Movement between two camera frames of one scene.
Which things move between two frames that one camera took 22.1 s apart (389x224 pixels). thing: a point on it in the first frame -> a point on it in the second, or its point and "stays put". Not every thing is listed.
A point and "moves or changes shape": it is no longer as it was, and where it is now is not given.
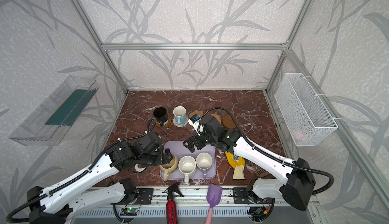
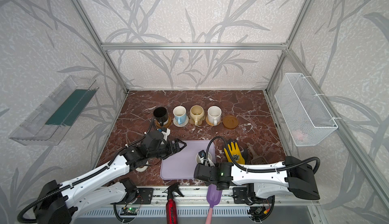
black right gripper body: [197, 141] -> [200, 171]
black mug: [161, 115] stays put
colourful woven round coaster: [182, 125] stays put
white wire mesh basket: [307, 117] stays put
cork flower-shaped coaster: [196, 112] -> [192, 121]
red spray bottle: [171, 207] stays put
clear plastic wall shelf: [50, 124] stays put
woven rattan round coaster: [219, 118] moves or changes shape
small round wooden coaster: [165, 125] stays put
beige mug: [169, 167] -> [196, 113]
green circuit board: [128, 211] stays put
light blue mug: [180, 114] stays put
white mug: [187, 165] -> [214, 114]
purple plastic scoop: [214, 195] stays put
